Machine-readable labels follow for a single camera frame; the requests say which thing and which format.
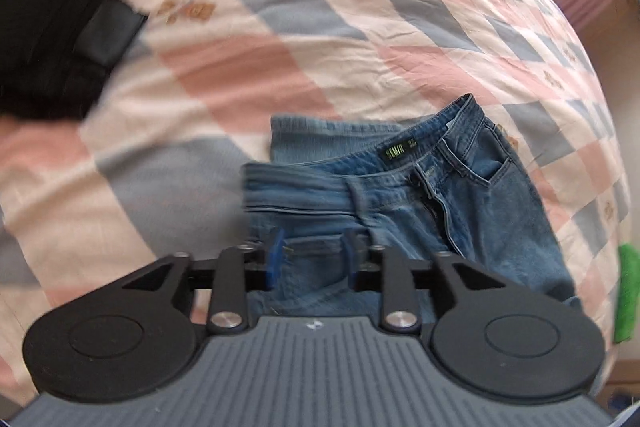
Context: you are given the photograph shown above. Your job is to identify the green knitted garment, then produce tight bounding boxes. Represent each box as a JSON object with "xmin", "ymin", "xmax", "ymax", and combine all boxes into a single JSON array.
[{"xmin": 614, "ymin": 243, "xmax": 639, "ymax": 343}]

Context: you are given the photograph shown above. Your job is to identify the pink grey patterned bedsheet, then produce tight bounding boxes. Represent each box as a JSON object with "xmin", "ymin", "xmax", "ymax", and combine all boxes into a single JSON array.
[{"xmin": 1, "ymin": 0, "xmax": 630, "ymax": 403}]

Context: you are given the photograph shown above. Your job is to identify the blue denim jeans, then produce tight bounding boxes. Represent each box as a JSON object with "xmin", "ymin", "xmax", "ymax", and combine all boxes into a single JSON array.
[{"xmin": 243, "ymin": 95, "xmax": 580, "ymax": 317}]

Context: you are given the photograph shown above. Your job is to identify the black folded trousers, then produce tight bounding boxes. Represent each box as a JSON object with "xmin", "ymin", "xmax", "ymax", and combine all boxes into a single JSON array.
[{"xmin": 1, "ymin": 0, "xmax": 146, "ymax": 120}]

